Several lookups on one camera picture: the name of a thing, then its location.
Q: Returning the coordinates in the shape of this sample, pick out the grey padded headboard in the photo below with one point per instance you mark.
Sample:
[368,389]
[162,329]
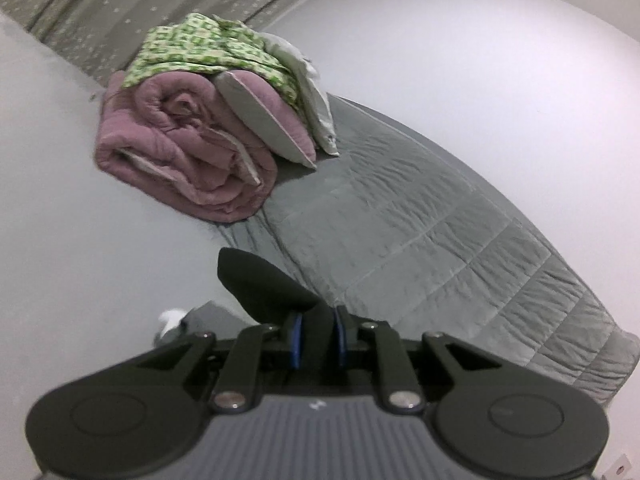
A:
[397,231]

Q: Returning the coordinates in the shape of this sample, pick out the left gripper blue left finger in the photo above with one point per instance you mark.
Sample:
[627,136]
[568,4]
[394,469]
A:
[263,358]

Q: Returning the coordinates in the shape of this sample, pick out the white pillow on pile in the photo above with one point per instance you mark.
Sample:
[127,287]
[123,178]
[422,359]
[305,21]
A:
[314,100]

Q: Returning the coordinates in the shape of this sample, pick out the pink grey pillow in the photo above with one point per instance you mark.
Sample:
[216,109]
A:
[264,112]

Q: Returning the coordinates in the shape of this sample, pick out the top folded grey shirt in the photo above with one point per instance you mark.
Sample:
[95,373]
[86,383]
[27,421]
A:
[214,319]

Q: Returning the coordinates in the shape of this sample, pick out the folded pink quilt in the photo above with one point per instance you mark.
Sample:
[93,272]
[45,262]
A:
[174,138]

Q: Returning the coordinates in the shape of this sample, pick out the folded white shirt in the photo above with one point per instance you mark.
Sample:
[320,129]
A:
[169,320]

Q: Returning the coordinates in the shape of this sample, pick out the black t-shirt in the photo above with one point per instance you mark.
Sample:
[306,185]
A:
[270,296]

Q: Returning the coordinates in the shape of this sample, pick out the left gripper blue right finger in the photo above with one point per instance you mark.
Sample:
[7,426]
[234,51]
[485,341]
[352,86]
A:
[378,349]

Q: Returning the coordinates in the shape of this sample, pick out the green patterned cloth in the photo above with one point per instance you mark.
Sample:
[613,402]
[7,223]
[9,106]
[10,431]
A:
[210,46]

